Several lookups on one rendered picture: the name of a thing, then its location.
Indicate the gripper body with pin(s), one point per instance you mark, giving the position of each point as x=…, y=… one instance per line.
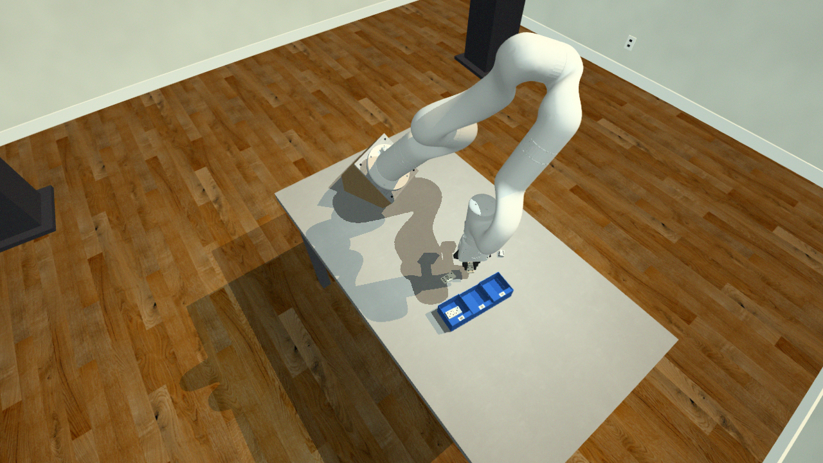
x=468, y=253

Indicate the blue rack of bins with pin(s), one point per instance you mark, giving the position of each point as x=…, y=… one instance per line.
x=476, y=300

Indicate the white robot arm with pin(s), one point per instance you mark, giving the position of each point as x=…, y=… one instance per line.
x=436, y=131

